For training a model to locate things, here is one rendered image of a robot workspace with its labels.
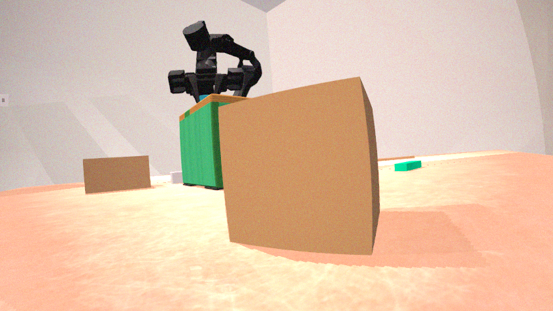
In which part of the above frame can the brown cardboard box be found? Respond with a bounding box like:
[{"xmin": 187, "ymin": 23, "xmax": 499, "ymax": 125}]
[{"xmin": 218, "ymin": 76, "xmax": 380, "ymax": 255}]

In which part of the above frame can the small green block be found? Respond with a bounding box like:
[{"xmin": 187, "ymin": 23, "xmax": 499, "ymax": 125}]
[{"xmin": 394, "ymin": 161, "xmax": 422, "ymax": 171}]

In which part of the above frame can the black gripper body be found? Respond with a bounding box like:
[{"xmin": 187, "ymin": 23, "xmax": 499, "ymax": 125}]
[{"xmin": 168, "ymin": 55, "xmax": 244, "ymax": 94}]

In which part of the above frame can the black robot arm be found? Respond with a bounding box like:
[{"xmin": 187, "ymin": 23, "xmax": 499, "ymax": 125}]
[{"xmin": 182, "ymin": 20, "xmax": 262, "ymax": 97}]

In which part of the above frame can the small tan block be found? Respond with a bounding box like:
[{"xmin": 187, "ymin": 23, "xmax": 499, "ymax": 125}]
[{"xmin": 83, "ymin": 155, "xmax": 151, "ymax": 194}]

